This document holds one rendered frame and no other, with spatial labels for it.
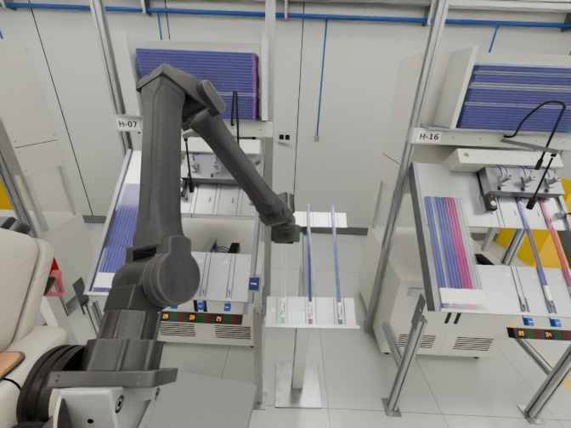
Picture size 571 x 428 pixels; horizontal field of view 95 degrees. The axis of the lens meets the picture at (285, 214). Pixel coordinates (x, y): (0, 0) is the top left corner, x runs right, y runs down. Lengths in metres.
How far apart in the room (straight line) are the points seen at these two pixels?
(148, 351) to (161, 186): 0.23
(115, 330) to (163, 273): 0.08
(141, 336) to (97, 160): 3.24
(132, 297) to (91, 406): 0.11
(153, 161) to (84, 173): 3.25
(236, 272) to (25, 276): 0.84
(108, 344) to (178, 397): 0.72
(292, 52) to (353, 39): 0.55
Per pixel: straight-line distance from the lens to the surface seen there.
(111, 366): 0.39
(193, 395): 1.08
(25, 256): 0.45
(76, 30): 3.46
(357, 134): 2.89
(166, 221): 0.44
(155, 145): 0.49
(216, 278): 1.19
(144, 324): 0.40
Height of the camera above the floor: 1.50
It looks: 24 degrees down
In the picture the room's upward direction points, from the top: 2 degrees clockwise
